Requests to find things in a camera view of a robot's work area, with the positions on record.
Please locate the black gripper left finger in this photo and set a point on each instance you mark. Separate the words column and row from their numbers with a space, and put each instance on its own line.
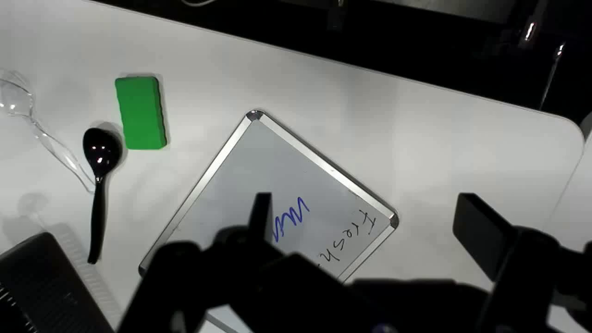
column 260, row 215

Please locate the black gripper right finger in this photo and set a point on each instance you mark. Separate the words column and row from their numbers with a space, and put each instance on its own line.
column 482, row 232

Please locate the black plastic spoon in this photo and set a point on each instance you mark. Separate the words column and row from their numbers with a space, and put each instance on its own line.
column 103, row 150

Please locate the clear plastic spoon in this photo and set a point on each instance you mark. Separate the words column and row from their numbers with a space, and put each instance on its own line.
column 16, row 98

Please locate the small framed whiteboard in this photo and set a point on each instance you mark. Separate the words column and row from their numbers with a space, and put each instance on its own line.
column 247, row 167

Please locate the green whiteboard eraser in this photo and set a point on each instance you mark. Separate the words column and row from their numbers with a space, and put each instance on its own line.
column 142, row 113

